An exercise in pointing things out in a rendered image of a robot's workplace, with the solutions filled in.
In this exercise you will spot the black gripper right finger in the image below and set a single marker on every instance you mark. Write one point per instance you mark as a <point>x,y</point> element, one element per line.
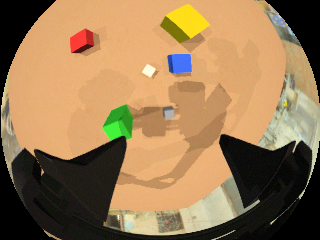
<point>252,166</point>

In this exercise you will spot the green block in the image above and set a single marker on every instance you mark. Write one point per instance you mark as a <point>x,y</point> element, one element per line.
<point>118,125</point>
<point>122,108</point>

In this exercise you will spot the red block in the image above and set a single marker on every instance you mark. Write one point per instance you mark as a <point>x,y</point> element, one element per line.
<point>81,41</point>

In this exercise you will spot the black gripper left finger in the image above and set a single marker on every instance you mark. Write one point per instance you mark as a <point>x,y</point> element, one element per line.
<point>92,177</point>

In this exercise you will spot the small white block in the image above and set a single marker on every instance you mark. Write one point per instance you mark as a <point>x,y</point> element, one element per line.
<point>148,70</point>

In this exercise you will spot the yellow block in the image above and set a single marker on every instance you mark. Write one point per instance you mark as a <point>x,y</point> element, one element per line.
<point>183,23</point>

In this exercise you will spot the blue block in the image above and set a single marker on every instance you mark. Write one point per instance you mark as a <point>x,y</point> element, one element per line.
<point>180,63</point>

